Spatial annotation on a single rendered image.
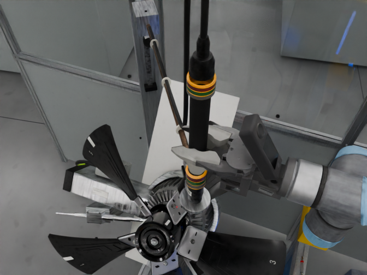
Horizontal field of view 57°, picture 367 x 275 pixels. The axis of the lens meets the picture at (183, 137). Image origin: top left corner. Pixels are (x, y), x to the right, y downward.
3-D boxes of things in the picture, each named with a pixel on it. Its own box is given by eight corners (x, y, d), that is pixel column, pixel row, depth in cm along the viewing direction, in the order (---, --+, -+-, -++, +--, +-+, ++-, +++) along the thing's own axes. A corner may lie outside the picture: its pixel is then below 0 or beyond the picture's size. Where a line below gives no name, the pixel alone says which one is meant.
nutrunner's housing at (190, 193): (184, 199, 80) (185, 30, 45) (200, 196, 81) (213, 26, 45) (188, 214, 78) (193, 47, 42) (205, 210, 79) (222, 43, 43)
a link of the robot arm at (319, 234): (349, 214, 72) (371, 189, 63) (331, 259, 66) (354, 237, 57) (313, 196, 74) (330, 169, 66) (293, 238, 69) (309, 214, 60)
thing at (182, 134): (146, 28, 106) (146, 24, 105) (150, 27, 106) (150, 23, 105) (188, 167, 73) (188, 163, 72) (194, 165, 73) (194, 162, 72)
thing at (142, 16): (134, 21, 115) (130, -2, 108) (154, 18, 116) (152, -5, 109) (138, 39, 109) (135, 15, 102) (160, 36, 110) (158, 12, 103)
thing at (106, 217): (151, 222, 109) (58, 215, 119) (151, 216, 109) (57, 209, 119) (149, 225, 107) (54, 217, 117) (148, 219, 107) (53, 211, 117)
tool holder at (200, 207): (174, 183, 80) (173, 159, 73) (202, 177, 81) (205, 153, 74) (183, 217, 75) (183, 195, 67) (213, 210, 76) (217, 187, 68)
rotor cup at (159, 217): (142, 237, 108) (123, 257, 96) (152, 195, 105) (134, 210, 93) (184, 253, 105) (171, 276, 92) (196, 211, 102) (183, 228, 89)
